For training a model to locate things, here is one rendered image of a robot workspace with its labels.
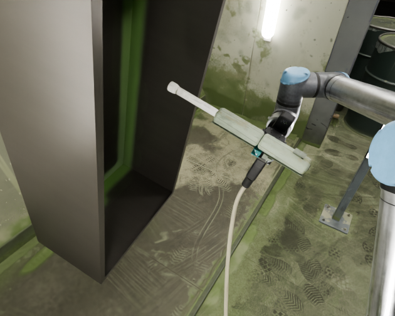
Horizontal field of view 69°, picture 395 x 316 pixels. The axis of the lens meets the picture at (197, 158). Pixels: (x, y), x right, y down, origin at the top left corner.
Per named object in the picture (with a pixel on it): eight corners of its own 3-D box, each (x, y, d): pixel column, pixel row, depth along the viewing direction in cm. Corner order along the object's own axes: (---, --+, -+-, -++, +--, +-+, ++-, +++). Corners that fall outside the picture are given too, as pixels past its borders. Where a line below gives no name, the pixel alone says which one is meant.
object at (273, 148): (278, 200, 97) (316, 155, 81) (274, 209, 94) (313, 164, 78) (162, 126, 105) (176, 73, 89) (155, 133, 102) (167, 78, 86)
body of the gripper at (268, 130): (271, 162, 96) (279, 144, 104) (284, 144, 90) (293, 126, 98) (251, 150, 97) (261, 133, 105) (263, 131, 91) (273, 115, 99)
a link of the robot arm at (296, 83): (310, 64, 103) (301, 96, 111) (279, 64, 102) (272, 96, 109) (321, 74, 96) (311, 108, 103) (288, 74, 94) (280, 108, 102)
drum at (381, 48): (341, 108, 337) (374, 29, 280) (395, 117, 325) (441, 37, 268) (345, 135, 294) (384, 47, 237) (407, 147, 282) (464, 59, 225)
